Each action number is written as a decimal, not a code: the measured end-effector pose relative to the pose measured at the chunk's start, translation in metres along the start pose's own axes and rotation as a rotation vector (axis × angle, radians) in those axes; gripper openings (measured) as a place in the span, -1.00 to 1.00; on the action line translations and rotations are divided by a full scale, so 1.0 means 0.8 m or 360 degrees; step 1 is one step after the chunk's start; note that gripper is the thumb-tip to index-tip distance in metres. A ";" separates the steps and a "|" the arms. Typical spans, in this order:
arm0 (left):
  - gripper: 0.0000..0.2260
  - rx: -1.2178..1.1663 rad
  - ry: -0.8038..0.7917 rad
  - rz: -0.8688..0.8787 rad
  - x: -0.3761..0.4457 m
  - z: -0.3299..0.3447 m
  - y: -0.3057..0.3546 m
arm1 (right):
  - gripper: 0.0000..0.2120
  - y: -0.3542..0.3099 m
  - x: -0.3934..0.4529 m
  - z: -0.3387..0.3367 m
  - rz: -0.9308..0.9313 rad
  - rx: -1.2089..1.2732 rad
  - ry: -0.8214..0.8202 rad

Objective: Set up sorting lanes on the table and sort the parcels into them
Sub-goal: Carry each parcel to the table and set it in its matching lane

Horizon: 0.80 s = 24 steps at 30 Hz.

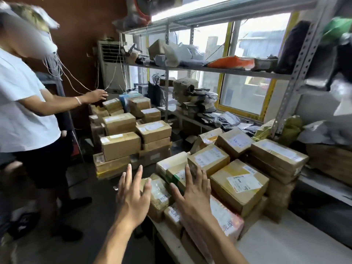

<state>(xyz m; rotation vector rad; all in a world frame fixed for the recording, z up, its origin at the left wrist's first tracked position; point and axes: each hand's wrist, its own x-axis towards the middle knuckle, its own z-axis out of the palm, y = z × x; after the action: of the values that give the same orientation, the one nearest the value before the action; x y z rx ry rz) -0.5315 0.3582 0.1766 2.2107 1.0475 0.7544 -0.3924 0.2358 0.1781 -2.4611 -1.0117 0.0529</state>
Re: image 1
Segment white standing air conditioner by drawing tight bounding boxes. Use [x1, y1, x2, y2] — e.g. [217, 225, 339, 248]
[96, 40, 130, 94]

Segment small handwritten cardboard box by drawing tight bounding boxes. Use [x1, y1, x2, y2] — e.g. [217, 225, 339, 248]
[305, 144, 352, 188]

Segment person's right hand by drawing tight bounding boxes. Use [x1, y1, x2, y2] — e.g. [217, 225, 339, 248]
[169, 164, 214, 226]

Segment black paper bags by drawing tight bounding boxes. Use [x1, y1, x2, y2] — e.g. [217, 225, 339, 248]
[147, 81, 166, 108]

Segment small plain cardboard box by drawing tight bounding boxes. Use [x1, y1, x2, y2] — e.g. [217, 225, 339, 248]
[148, 38, 166, 61]

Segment grey metal shelf rack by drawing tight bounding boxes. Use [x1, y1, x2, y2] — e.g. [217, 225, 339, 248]
[118, 0, 320, 135]
[271, 0, 352, 207]

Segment white hanging cords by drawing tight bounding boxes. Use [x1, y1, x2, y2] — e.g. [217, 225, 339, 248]
[43, 33, 130, 96]

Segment pile of cardboard parcels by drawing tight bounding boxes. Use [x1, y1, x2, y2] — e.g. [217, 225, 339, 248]
[140, 126, 311, 262]
[88, 92, 173, 181]

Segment pile of grey plastic mailers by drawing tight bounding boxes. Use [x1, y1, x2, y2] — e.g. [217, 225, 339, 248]
[198, 111, 262, 137]

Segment white plastic bag bundle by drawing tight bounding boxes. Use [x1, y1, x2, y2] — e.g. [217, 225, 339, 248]
[164, 42, 206, 68]

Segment light blue box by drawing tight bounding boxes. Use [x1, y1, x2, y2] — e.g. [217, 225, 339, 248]
[118, 92, 144, 112]

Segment pile of grey mailer bags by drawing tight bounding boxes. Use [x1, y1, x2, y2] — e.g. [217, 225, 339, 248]
[172, 77, 220, 121]

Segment dark purple bag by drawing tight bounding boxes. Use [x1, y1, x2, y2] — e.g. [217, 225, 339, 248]
[275, 20, 312, 75]

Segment person's left hand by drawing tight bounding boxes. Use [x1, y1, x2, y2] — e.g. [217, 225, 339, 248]
[116, 163, 153, 231]

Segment white tube light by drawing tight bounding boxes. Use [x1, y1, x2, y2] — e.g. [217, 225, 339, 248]
[150, 0, 240, 23]

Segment yellow framed window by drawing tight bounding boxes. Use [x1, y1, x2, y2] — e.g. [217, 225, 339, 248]
[214, 12, 301, 123]

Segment orange plastic mailer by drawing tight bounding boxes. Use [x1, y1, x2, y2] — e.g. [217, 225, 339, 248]
[206, 55, 257, 71]

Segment crumpled grey plastic bag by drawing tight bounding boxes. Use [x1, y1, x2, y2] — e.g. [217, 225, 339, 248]
[297, 120, 352, 147]

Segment pink printed parcel box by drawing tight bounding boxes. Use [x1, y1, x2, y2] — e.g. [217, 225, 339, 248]
[181, 195, 245, 262]

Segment olive yellow bag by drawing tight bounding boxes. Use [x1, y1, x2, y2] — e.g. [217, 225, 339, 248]
[252, 115, 304, 148]

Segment black plastic bags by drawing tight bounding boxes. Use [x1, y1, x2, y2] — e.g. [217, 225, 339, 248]
[305, 16, 352, 93]

